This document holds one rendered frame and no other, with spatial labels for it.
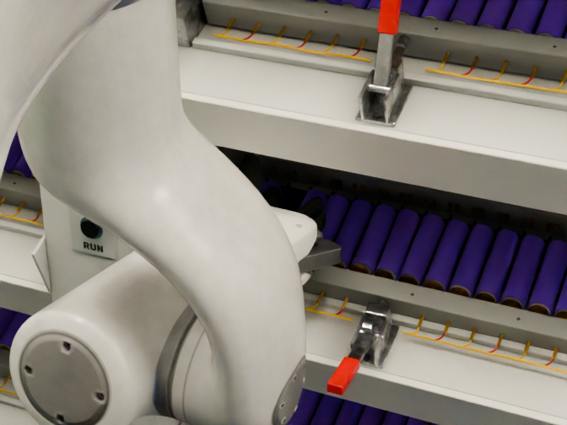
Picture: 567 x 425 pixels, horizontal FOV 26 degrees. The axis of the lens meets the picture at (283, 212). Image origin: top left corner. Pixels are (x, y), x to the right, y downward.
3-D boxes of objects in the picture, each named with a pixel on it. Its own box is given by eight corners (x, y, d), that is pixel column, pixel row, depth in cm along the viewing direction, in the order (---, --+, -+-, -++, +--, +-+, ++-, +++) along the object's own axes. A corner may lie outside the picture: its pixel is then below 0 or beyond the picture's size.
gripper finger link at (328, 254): (350, 263, 88) (334, 234, 93) (243, 263, 86) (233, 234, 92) (348, 278, 88) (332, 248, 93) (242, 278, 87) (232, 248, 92)
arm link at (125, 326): (250, 265, 78) (125, 225, 81) (146, 346, 67) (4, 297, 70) (234, 379, 81) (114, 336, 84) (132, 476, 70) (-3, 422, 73)
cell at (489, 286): (520, 246, 98) (497, 309, 94) (497, 241, 98) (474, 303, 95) (520, 231, 96) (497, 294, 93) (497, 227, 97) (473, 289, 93)
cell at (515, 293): (545, 251, 97) (523, 315, 93) (522, 247, 98) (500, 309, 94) (546, 237, 96) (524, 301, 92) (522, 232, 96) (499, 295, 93)
